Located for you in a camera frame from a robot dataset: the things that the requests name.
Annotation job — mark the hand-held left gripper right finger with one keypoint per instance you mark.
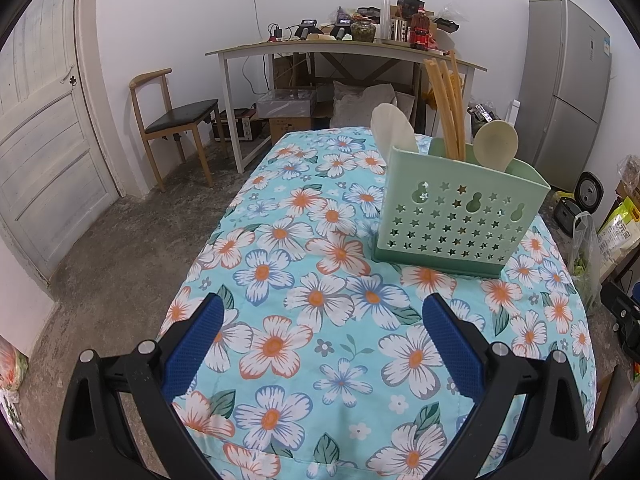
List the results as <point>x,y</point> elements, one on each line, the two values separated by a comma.
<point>452,350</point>

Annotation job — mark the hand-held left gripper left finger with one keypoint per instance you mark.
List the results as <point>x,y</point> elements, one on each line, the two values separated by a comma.
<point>195,350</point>

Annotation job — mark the green plastic utensil holder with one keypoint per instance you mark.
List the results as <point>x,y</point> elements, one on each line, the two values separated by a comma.
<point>400,175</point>

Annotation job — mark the bunch of wooden chopsticks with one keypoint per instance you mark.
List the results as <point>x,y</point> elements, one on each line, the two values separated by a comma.
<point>435,91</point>

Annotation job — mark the clear bag with greens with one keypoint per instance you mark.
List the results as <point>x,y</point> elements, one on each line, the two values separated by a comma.
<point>585,260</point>

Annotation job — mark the yellow and white rice bag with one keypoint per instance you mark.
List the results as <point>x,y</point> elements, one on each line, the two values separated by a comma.
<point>620,235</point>

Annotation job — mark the rice cooker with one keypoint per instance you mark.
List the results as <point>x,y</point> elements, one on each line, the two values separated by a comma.
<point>590,191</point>

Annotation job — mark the floral blue tablecloth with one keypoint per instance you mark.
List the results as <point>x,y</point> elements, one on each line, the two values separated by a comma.
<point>320,240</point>

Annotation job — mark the plastic bag with orange print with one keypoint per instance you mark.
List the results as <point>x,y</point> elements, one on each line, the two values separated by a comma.
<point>11,370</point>

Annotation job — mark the toaster oven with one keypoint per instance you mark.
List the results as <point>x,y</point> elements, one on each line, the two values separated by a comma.
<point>237,125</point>

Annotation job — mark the beige rice paddle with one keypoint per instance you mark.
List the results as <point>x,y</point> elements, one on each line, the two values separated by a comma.
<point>392,125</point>

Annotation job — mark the wooden chair with black seat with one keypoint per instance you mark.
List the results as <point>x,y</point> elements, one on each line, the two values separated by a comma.
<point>180,115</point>

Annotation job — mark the dark green bag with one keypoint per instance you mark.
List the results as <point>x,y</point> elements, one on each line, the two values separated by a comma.
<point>481,114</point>

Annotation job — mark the brown cardboard box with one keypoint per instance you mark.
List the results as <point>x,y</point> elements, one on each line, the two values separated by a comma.
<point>290,71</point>
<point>291,131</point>

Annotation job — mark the grey refrigerator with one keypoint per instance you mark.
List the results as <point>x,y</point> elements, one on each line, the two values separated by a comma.
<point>565,85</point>

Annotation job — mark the grey pillow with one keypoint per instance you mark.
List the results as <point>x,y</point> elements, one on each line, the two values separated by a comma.
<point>390,97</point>
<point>350,105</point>

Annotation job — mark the white panelled door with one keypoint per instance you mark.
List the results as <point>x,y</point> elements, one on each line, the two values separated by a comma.
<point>45,135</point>

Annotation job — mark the white-legged wooden-top desk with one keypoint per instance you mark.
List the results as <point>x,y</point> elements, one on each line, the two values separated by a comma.
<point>300,47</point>

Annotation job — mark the steel cup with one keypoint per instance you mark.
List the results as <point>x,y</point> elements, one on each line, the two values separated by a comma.
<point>399,29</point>

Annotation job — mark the cooking oil bottle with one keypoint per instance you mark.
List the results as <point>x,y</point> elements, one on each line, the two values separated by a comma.
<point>420,21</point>

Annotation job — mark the glass jar of pickles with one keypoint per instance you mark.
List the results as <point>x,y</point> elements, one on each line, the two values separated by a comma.
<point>363,31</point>

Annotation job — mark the crumpled clear plastic bag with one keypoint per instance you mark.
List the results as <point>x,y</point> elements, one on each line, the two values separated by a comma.
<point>450,16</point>

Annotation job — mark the black electronic device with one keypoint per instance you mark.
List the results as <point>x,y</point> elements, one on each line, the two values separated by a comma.
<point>308,29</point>
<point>343,29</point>

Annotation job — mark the stack of plastic cups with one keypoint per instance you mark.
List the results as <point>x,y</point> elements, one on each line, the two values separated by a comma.
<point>385,17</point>

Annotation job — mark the black picture box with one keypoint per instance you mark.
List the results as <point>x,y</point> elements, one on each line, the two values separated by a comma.
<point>411,5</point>

